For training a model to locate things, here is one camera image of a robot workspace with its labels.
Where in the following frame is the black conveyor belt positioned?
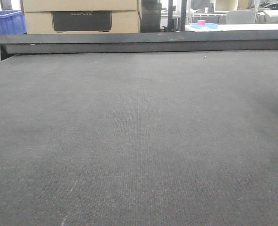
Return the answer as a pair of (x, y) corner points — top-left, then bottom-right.
(0, 50), (278, 226)

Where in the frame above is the black panel behind conveyor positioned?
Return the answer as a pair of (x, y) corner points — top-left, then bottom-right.
(140, 0), (162, 33)

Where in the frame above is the lower cardboard box black print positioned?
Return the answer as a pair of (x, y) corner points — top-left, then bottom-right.
(25, 11), (140, 34)

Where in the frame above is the upper cardboard box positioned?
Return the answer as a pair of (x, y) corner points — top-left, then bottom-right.
(22, 0), (141, 12)

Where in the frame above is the pink tape roll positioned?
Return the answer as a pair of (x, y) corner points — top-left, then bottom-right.
(197, 20), (206, 26)

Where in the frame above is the grey office chair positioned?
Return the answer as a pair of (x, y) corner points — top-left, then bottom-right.
(226, 10), (255, 24)

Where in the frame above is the blue plastic crate background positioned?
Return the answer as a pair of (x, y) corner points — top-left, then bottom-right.
(0, 10), (27, 35)

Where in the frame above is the white background table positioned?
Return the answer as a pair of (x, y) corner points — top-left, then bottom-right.
(185, 24), (278, 32)

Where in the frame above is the black vertical post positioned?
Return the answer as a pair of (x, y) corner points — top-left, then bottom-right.
(180, 0), (187, 32)

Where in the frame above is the black conveyor side rail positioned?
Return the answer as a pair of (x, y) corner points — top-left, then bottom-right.
(0, 30), (278, 54)

